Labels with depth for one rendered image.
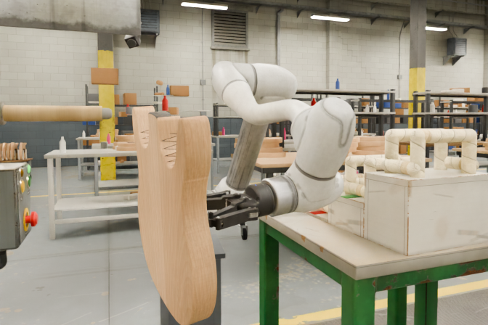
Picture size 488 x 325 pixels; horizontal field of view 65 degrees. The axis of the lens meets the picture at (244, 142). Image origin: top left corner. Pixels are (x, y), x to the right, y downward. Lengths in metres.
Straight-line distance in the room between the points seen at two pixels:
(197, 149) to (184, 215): 0.12
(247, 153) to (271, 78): 0.33
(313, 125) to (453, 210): 0.41
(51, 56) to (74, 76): 0.77
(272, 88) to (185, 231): 0.81
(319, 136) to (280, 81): 0.59
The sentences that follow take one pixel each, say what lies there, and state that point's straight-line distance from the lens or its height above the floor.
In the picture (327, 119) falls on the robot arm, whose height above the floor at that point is 1.24.
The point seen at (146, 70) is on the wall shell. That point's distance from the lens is 12.02.
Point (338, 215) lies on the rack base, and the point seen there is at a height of 0.97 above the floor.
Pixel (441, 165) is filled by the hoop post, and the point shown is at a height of 1.11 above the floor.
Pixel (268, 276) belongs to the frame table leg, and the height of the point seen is 0.71.
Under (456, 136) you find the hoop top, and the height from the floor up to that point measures 1.20.
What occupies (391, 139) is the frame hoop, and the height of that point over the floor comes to 1.19.
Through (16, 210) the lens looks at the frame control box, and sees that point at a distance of 1.10.
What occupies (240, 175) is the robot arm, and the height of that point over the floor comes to 1.01.
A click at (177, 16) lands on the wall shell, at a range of 12.47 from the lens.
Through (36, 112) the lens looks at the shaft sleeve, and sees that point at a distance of 0.86.
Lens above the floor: 1.23
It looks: 3 degrees down
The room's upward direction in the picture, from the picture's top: straight up
